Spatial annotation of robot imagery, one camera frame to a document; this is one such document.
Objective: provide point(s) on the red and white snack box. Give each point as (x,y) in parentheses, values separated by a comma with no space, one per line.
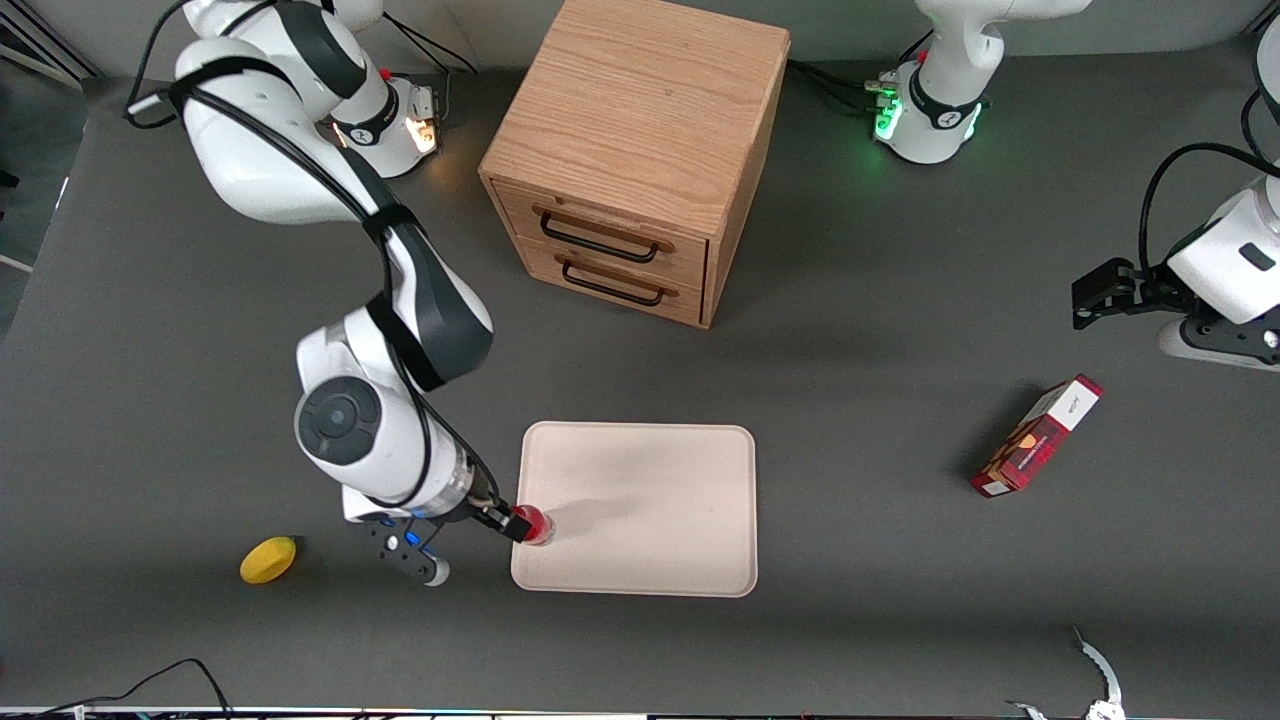
(1040,437)

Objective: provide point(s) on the metal frame rack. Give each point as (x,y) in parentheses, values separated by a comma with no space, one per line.
(45,45)

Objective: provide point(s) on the white curved plastic clamp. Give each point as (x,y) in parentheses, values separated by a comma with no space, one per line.
(1100,665)

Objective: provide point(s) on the wooden drawer cabinet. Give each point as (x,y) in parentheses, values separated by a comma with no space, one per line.
(640,120)

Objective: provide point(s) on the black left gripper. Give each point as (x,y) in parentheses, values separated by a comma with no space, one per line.
(1143,286)

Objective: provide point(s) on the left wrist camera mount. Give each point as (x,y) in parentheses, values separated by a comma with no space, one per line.
(1215,340)

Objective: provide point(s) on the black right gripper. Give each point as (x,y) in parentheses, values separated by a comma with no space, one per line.
(492,515)

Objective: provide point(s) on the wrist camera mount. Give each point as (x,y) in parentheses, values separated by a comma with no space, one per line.
(1215,340)
(395,545)

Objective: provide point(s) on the beige plastic tray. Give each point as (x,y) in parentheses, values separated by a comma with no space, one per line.
(650,510)

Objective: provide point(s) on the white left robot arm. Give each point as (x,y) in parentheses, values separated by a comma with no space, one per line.
(940,110)

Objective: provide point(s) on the red coke bottle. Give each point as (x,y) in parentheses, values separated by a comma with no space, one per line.
(540,525)

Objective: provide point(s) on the yellow lemon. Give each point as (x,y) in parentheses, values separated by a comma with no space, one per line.
(268,560)

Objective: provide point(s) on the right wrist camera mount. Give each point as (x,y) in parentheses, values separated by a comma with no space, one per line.
(395,545)

